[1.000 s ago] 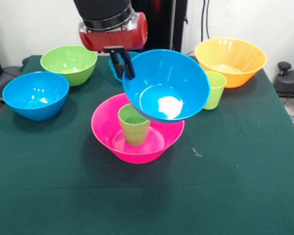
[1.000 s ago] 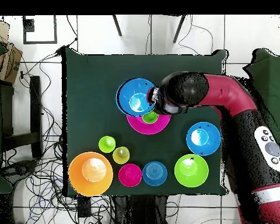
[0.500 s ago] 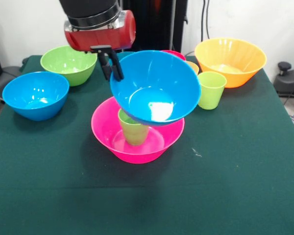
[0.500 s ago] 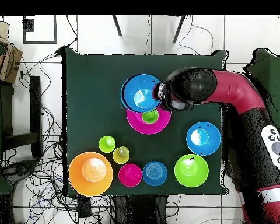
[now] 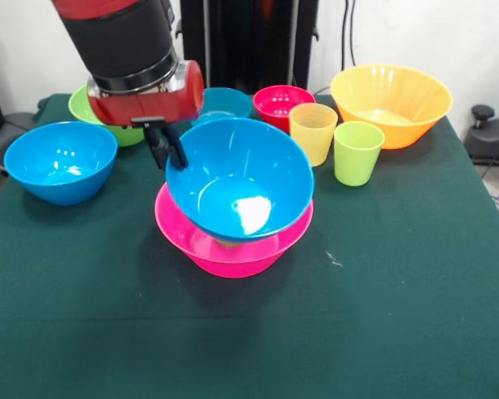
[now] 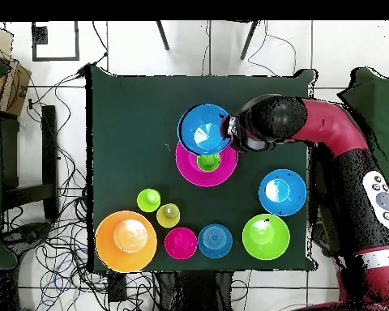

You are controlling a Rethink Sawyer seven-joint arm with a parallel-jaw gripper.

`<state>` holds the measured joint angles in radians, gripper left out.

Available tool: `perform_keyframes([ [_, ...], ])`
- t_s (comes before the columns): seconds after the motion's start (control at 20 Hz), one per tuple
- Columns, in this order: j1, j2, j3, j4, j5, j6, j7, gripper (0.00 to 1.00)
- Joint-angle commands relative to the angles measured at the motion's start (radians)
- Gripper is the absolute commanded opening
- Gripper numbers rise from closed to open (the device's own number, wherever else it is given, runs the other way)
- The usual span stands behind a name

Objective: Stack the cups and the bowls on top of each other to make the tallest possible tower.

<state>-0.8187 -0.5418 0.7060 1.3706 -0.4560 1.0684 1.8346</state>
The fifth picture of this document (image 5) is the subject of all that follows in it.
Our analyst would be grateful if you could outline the orange plastic bowl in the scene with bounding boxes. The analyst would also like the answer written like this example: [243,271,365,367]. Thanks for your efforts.
[329,63,454,150]

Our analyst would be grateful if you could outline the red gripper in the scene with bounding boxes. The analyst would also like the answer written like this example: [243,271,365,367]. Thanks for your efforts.
[86,60,205,170]

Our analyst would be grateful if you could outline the red plastic bowl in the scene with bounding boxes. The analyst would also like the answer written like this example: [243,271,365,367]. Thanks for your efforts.
[252,85,317,135]

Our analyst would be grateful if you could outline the dark green table cloth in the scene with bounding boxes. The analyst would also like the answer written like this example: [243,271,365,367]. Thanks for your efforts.
[0,93,499,399]

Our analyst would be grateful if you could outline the pink plastic bowl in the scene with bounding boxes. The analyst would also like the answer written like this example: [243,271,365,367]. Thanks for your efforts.
[154,182,315,279]

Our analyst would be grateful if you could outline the black hanging cable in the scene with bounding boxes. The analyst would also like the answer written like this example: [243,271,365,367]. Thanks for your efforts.
[340,0,358,72]

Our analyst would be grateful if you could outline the black knob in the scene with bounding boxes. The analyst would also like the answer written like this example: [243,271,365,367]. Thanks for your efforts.
[472,104,495,130]

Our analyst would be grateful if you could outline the light green plastic cup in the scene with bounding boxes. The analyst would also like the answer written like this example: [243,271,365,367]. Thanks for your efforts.
[333,121,386,187]

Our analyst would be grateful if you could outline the green plastic bowl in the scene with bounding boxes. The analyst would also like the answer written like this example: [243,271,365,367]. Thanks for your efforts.
[67,85,146,147]

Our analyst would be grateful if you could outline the grey stand base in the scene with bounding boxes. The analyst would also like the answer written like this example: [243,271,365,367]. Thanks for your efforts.
[465,118,499,167]

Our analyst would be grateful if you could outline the large blue plastic bowl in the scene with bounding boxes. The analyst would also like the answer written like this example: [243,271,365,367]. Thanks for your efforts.
[165,116,316,244]
[2,121,118,207]

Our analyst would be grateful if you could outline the small blue plastic bowl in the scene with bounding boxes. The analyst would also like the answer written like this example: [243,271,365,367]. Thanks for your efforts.
[190,86,254,126]

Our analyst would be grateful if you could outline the yellow plastic cup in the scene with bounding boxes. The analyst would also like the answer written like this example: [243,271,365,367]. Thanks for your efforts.
[289,102,339,168]

